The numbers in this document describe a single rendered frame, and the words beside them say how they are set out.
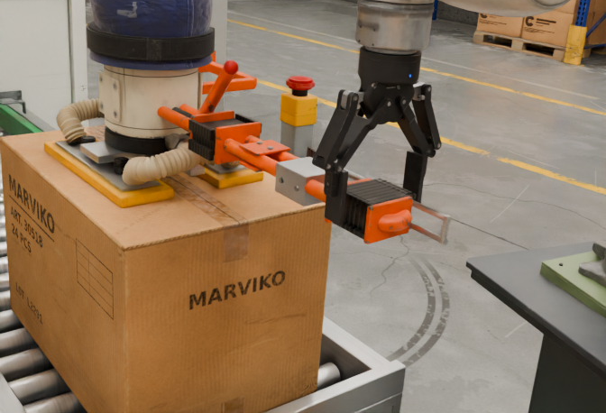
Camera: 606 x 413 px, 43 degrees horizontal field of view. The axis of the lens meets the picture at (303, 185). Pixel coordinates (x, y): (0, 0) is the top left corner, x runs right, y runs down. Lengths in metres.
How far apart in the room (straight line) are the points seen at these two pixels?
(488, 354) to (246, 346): 1.58
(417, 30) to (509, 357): 2.06
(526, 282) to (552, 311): 0.12
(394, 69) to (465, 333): 2.10
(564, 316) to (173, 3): 0.91
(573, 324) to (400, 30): 0.79
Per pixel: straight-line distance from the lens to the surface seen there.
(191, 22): 1.36
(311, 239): 1.37
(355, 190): 1.00
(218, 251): 1.27
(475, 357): 2.83
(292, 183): 1.09
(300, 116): 1.89
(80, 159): 1.48
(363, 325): 2.91
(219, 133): 1.21
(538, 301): 1.59
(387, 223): 0.97
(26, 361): 1.69
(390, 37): 0.92
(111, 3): 1.36
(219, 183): 1.40
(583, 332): 1.51
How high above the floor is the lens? 1.45
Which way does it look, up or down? 20 degrees down
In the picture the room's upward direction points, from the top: 4 degrees clockwise
